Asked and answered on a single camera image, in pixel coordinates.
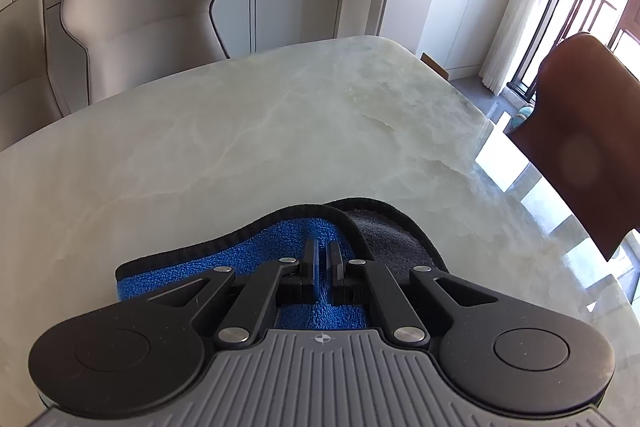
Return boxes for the beige chair right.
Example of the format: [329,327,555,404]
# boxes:
[60,0,229,104]

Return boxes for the blue and grey towel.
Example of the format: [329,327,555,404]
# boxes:
[115,197,448,300]

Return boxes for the beige chair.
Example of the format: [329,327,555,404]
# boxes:
[60,0,229,104]
[0,0,70,150]

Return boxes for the brown leather chair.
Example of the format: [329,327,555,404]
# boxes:
[508,32,639,259]

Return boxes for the white side counter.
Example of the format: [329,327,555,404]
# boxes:
[416,0,510,80]

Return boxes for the beige chair left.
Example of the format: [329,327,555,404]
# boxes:
[0,0,70,150]

